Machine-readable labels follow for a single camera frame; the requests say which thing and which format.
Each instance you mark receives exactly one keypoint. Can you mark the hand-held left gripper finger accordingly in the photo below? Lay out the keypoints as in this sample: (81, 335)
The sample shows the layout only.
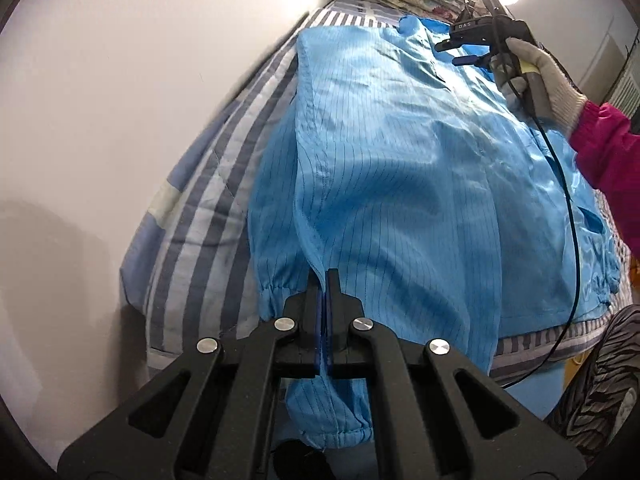
(328, 327)
(320, 327)

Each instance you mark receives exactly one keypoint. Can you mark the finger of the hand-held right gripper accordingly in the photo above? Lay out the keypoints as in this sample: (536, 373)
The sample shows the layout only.
(470, 61)
(460, 44)

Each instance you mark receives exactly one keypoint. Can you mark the blue pinstriped work coat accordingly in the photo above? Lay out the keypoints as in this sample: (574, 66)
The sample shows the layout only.
(400, 185)

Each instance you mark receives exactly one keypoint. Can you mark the person's right forearm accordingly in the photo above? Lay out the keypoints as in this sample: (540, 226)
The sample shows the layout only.
(610, 150)

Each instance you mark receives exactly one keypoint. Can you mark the person's right hand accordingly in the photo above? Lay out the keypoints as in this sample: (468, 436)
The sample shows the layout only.
(555, 85)

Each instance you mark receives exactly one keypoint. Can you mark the metal drying rack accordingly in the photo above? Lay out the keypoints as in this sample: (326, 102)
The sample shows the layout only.
(627, 90)

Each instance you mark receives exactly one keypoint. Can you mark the blue grey striped quilt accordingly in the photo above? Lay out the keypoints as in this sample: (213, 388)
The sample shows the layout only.
(210, 210)

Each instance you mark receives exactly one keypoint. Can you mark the person's zebra print pants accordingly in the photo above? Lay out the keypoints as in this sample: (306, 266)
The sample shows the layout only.
(605, 385)

